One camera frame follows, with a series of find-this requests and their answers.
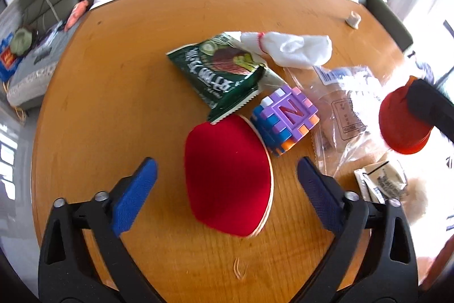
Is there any blue bag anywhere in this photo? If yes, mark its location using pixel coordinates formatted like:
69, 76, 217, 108
0, 33, 22, 82

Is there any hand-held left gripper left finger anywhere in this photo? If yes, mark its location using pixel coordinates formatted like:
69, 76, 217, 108
38, 157, 167, 303

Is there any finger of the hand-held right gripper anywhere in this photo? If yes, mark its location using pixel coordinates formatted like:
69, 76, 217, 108
407, 78, 454, 143

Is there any red round object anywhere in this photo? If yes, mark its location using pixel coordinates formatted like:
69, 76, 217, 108
378, 76, 434, 155

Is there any green hat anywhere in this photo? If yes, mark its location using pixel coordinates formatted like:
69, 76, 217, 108
10, 27, 33, 57

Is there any small beige packet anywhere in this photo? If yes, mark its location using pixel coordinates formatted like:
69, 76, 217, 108
354, 161, 408, 204

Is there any green snack bag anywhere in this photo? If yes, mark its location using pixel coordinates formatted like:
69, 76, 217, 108
166, 33, 267, 123

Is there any purple puzzle cube toy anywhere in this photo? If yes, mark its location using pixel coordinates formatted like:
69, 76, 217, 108
250, 85, 320, 157

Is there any beige fluffy cloth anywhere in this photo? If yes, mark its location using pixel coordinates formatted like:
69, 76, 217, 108
404, 179, 430, 226

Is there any small beige table object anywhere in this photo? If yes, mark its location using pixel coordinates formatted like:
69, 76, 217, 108
345, 11, 361, 29

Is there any clear plastic bag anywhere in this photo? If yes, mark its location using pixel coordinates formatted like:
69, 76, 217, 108
284, 65, 391, 177

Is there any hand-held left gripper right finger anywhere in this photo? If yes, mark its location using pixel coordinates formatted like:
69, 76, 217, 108
294, 157, 419, 303

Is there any orange plush toy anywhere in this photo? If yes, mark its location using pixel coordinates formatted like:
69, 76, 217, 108
64, 0, 89, 32

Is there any white cloth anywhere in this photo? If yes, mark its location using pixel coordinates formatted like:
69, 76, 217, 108
240, 31, 333, 69

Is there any grey fringed blanket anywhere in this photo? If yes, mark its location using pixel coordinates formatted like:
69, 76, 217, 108
6, 18, 85, 109

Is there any red table tennis paddle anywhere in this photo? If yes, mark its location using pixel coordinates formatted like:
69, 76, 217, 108
184, 114, 274, 239

